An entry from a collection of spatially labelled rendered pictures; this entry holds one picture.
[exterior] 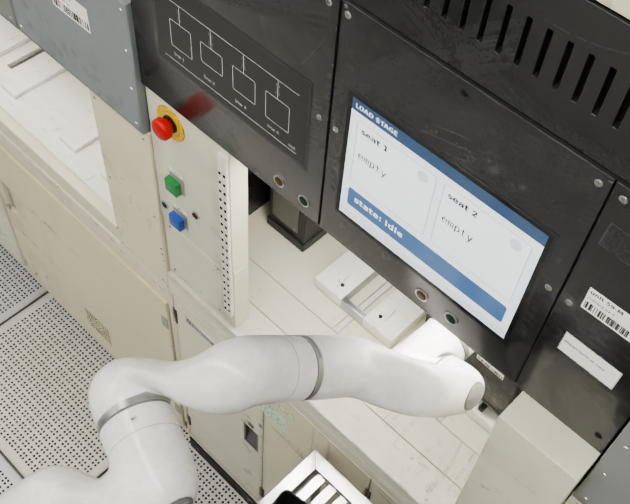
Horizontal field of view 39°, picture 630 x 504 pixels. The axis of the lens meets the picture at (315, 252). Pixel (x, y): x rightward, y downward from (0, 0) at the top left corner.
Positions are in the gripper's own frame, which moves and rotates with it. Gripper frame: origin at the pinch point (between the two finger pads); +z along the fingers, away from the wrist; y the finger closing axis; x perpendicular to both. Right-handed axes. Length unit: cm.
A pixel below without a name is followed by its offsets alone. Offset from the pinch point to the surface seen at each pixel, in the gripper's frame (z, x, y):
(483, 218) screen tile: -29, 44, 5
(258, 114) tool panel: -31, 34, -31
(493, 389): -8.6, -18.5, 7.0
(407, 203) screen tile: -29.1, 37.9, -5.4
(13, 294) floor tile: -43, -120, -135
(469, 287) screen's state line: -28.5, 31.7, 5.8
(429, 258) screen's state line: -28.8, 31.4, -0.5
